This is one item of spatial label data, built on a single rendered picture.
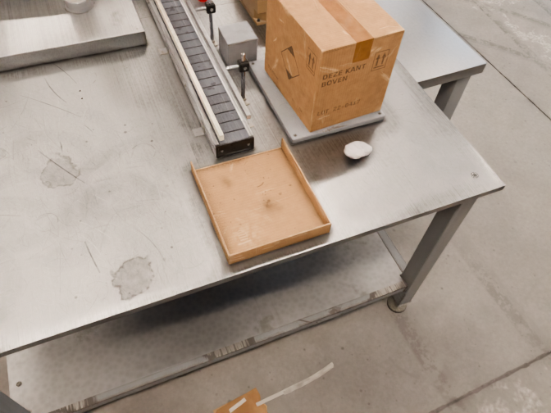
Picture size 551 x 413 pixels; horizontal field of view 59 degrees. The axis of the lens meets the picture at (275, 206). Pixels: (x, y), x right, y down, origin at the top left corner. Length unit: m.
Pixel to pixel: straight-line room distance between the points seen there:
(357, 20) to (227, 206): 0.57
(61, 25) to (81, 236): 0.79
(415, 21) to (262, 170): 0.91
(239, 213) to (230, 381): 0.85
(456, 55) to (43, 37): 1.34
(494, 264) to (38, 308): 1.84
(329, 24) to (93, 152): 0.70
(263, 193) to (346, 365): 0.92
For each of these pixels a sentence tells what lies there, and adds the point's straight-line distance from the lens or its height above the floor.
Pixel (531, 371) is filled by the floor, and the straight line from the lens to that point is 2.20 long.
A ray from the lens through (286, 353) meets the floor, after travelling 1.93.
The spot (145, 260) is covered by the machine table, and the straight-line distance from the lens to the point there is 1.16.
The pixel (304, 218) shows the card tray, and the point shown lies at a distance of 1.20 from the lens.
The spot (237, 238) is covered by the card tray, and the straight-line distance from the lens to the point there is 1.16.
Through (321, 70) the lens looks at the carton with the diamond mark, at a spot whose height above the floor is 1.06.
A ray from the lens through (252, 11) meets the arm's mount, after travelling 1.81.
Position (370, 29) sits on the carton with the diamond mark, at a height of 1.12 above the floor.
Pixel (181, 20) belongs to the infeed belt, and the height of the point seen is 0.88.
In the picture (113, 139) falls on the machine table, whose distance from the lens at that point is 1.41.
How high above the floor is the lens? 1.82
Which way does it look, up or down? 54 degrees down
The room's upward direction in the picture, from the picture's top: 5 degrees clockwise
